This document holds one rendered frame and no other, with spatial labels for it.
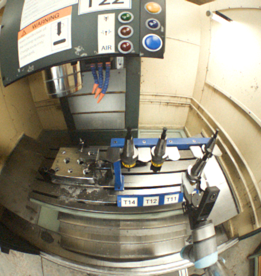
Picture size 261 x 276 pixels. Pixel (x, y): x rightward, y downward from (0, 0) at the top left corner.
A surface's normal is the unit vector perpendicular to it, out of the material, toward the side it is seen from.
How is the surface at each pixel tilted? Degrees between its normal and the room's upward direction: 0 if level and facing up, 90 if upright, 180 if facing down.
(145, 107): 90
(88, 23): 90
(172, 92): 90
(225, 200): 24
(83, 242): 8
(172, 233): 8
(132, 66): 90
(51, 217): 0
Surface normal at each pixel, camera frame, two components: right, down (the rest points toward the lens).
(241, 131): -1.00, 0.00
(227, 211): -0.41, -0.69
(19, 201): 0.42, -0.70
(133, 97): 0.02, 0.65
